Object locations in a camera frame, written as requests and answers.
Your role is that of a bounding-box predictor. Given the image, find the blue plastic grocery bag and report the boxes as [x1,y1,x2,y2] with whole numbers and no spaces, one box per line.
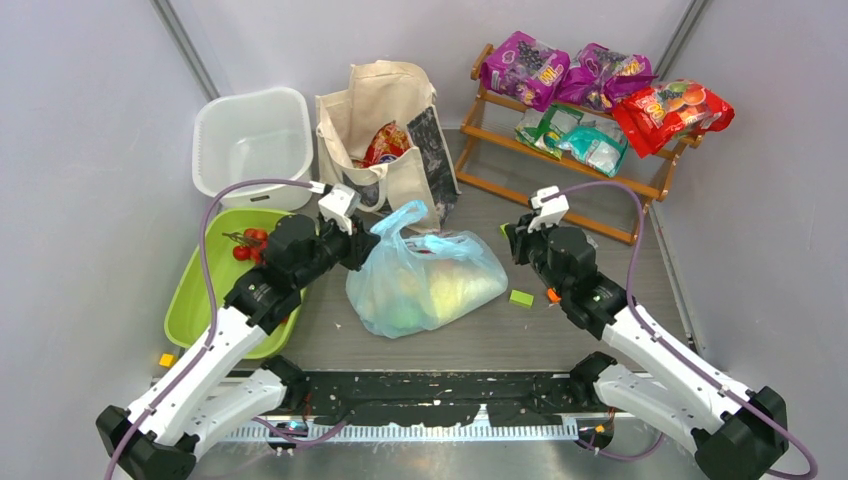
[346,200,508,339]

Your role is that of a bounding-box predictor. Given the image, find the green plastic tray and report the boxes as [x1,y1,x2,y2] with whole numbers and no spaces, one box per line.
[164,208,301,360]

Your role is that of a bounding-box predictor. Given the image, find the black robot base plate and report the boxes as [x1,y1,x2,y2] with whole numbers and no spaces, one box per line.
[270,371,609,427]

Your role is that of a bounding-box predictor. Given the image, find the orange toy piece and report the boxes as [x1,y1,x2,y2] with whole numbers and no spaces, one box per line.
[546,288,561,305]

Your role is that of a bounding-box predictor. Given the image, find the red fruit candy bag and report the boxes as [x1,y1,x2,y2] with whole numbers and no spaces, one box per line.
[611,79,735,158]

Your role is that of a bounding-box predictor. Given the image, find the teal snack bag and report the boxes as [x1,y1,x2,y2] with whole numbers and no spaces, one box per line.
[558,121,629,178]

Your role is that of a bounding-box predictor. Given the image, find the yellow toy block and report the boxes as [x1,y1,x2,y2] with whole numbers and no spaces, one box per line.
[158,353,179,369]

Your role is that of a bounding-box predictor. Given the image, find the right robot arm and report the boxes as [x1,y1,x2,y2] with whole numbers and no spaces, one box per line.
[503,214,789,479]

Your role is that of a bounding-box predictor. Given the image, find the red lychee bunch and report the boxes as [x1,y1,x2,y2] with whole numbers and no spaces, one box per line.
[223,228,269,265]

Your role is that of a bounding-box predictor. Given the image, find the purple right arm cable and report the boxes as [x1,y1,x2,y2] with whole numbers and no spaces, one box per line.
[559,180,820,480]

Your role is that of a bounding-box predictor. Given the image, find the wooden rack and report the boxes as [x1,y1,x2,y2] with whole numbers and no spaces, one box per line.
[451,44,703,245]

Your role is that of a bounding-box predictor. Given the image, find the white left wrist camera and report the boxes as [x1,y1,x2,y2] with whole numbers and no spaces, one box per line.
[318,184,360,235]

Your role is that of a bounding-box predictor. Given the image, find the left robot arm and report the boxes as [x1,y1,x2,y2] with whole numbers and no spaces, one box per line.
[96,214,380,479]

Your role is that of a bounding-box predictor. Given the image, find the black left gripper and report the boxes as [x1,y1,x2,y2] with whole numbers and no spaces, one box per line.
[295,213,380,289]

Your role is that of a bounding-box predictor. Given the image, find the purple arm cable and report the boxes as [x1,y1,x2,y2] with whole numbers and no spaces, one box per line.
[102,178,327,480]
[559,180,820,480]

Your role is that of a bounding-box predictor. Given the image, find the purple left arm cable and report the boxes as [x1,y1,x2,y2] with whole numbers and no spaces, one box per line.
[102,178,327,480]

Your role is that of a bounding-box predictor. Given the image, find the white plastic basket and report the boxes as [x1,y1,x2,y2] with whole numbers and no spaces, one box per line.
[191,87,314,198]

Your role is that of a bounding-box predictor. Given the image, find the green white snack bag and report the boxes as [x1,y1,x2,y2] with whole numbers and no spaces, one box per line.
[515,104,584,159]

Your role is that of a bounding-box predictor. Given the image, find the green toy block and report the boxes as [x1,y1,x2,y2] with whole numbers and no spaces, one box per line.
[509,289,535,309]

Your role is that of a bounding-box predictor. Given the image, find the canvas tote bag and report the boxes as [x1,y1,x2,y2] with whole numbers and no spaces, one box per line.
[315,60,460,233]

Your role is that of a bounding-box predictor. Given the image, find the purple snack bag left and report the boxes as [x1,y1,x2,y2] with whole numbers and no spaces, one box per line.
[479,31,571,112]

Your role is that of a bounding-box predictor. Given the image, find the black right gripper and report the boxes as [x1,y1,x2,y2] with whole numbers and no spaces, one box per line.
[505,212,570,298]

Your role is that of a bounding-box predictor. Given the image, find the purple snack bag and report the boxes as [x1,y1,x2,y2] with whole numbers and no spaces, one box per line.
[555,43,656,113]
[479,31,571,112]

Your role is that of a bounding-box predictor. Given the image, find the purple snack bag right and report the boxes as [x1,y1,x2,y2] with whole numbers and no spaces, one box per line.
[555,43,656,113]

